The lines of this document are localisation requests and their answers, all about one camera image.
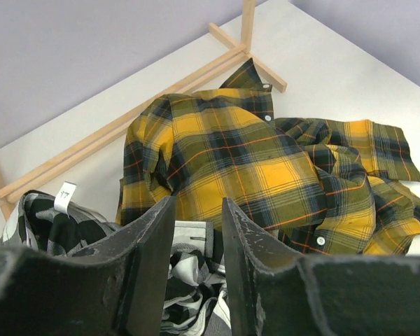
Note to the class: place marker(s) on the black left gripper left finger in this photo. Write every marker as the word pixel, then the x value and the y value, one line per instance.
pixel 115 286

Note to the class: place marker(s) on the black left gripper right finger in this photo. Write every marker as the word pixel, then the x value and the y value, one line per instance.
pixel 274 290

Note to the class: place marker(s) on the black white checked shirt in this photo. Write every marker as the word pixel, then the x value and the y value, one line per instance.
pixel 196 299

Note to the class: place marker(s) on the yellow green plaid shirt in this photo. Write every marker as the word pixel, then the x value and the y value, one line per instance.
pixel 323 186

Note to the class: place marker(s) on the white size label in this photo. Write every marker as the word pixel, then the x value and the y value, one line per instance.
pixel 64 196

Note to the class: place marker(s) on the wooden clothes rack frame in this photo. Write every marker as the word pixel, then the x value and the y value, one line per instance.
pixel 238 51

